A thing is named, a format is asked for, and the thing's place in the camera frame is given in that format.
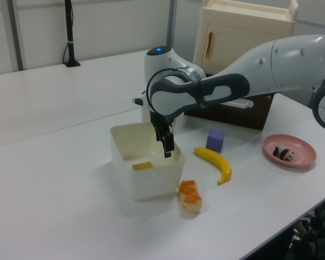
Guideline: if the toy panda figure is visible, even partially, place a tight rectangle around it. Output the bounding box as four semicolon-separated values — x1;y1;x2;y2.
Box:
272;145;295;162

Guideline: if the orange cabinet door handle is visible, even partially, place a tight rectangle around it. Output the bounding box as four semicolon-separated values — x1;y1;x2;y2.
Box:
205;31;214;59

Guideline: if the small white lidded bin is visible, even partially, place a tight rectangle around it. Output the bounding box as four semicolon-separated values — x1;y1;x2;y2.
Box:
141;104;184;135

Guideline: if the purple cube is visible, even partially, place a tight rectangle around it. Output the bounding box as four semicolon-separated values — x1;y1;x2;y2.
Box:
205;128;226;153

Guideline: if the yellow block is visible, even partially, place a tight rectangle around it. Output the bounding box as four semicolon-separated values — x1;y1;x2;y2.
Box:
132;161;154;171

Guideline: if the white drawer handle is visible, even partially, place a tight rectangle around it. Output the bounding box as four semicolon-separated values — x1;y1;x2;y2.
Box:
224;97;254;109

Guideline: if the black pole stand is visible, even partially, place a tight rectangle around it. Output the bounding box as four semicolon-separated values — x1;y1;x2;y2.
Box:
62;0;81;68

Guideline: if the yellow toy banana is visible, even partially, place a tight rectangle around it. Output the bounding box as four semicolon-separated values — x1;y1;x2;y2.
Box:
193;146;232;186

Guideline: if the pink plate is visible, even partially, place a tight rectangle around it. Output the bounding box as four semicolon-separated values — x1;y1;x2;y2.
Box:
263;133;317;168

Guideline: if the black chair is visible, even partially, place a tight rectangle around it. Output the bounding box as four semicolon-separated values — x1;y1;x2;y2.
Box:
288;199;325;260

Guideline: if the orange topped toy bread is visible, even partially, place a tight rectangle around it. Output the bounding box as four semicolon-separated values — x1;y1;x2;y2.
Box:
178;179;203;215

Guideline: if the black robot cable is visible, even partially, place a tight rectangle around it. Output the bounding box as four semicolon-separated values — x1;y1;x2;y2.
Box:
146;67;207;115

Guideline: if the white plastic box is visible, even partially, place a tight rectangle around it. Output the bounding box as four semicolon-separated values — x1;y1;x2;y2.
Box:
109;121;186;202

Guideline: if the cream toy cabinet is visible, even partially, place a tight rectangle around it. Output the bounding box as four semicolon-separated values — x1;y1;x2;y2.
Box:
192;0;299;74

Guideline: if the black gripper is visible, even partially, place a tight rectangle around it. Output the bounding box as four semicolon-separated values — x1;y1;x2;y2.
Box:
148;108;177;159

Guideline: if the grey partition post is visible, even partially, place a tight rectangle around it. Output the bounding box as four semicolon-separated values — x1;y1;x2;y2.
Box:
165;0;179;52
0;0;25;72

